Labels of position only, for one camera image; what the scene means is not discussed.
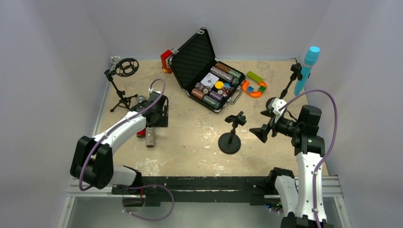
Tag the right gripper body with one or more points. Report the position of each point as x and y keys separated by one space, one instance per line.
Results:
x=270 y=123

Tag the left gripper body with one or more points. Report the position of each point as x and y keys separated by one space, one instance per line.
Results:
x=154 y=122

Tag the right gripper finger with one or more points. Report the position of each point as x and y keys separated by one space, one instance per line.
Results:
x=261 y=133
x=268 y=113

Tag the silver glitter microphone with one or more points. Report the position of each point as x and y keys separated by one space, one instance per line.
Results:
x=150 y=137

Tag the black round-base mic stand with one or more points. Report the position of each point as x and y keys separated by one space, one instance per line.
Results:
x=230 y=143

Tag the blue microphone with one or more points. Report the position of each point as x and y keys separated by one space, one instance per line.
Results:
x=310 y=59

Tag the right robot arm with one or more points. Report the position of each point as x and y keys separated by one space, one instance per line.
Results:
x=302 y=199

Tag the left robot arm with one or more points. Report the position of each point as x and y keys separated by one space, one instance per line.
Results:
x=93 y=157

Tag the orange curved toy track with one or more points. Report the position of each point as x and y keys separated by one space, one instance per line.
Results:
x=256 y=93

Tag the blue toy brick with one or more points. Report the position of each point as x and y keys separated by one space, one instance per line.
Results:
x=250 y=89

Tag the yellow chip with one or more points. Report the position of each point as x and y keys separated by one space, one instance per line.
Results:
x=219 y=85

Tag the black poker chip case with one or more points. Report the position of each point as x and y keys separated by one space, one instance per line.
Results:
x=192 y=62

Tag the red toy block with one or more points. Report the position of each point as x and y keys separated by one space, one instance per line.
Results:
x=165 y=61

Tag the white card deck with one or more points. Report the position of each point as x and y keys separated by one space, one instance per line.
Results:
x=209 y=80

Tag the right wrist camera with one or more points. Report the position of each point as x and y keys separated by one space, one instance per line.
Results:
x=276 y=106

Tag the tripod stand with shock mount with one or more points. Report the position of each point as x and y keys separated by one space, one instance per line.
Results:
x=119 y=72

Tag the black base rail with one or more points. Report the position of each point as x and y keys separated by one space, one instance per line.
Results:
x=254 y=190

